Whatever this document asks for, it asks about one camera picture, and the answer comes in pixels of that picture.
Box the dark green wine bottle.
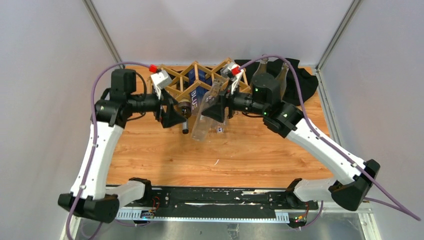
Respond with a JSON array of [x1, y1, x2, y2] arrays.
[[178, 100, 192, 135]]

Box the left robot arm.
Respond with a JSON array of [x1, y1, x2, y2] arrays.
[[58, 69, 186, 223]]

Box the clear bottle dark label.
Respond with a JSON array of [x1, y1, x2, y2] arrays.
[[275, 62, 290, 100]]

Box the wooden wine rack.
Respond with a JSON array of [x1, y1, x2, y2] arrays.
[[158, 57, 233, 106]]

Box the clear glass bottle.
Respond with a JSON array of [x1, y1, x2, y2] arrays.
[[252, 57, 269, 78]]

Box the blue labelled bottle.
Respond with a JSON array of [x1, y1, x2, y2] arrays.
[[188, 68, 212, 116]]

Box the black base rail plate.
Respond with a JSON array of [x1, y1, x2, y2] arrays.
[[128, 186, 319, 223]]

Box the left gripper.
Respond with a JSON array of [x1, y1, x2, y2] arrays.
[[127, 84, 187, 127]]

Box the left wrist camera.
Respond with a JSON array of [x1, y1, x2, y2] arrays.
[[150, 70, 173, 100]]

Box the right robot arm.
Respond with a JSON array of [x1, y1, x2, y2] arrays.
[[201, 73, 380, 211]]

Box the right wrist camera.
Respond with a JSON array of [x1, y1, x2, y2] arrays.
[[226, 62, 245, 95]]

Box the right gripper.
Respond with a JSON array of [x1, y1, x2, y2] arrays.
[[202, 79, 268, 123]]

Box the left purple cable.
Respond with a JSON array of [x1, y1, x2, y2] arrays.
[[65, 61, 158, 240]]

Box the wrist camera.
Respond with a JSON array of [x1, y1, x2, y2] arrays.
[[150, 70, 173, 100], [226, 62, 245, 95]]

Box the black cloth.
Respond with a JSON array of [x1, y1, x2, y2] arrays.
[[246, 58, 319, 106]]

